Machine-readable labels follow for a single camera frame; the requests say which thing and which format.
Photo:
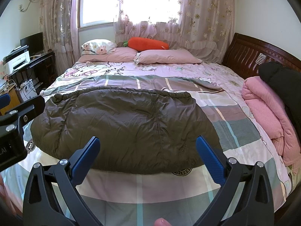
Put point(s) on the pink floral curtain left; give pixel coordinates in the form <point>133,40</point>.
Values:
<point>59,24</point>

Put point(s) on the white desktop computer case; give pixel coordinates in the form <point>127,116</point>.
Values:
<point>26,90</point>

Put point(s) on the dark wooden headboard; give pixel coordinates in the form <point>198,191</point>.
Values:
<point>245,54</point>

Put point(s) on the brown wooden cabinet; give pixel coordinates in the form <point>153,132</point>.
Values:
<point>14,100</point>

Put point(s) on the pink cartoon bed sheet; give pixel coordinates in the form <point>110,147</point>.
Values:
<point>210,72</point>

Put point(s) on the pink pillow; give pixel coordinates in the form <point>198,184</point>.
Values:
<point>121,54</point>
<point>180,56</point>

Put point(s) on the pink pillow left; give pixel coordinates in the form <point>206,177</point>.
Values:
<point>121,54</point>

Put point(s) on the folded pink blanket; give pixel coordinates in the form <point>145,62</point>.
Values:
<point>269,111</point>

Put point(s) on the black folded garment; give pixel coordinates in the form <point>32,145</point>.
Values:
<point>286,83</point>

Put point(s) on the orange carrot plush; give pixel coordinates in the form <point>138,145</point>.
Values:
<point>140,44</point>

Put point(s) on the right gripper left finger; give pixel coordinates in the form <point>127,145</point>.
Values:
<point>41,206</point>

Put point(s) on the left hand thumb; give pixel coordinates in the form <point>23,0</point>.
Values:
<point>161,222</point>

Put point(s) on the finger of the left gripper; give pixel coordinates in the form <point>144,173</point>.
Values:
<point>4,100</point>

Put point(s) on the floral white pillow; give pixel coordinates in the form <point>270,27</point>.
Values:
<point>98,47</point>

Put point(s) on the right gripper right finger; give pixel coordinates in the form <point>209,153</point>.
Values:
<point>255,205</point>

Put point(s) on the black computer monitor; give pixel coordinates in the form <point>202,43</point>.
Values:
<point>34,43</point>

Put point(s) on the pink pillow right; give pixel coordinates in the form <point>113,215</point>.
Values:
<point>180,56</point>

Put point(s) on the olive hooded puffer jacket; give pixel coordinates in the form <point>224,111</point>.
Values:
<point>140,131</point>

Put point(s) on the pink floral curtain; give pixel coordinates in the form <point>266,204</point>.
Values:
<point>59,24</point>
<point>203,27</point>

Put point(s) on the pink floral curtain right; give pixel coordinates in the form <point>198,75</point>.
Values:
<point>203,27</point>

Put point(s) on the black computer desk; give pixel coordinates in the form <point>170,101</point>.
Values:
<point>41,70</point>

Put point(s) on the white printer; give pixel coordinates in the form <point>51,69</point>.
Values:
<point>16,60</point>

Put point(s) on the window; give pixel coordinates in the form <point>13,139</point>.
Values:
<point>98,2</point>

